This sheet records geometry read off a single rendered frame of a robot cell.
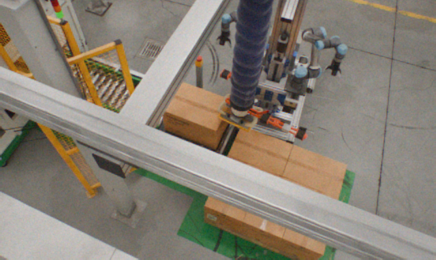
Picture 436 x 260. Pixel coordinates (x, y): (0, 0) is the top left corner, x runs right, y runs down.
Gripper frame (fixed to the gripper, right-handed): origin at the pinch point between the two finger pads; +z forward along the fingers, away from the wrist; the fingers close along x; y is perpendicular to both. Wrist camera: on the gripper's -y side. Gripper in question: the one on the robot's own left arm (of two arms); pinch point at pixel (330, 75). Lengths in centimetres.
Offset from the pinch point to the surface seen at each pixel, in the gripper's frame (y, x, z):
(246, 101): -44, 64, 12
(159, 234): -146, 119, 152
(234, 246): -131, 39, 152
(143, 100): -167, 80, -153
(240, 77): -47, 72, -23
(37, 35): -135, 155, -127
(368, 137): 51, -84, 152
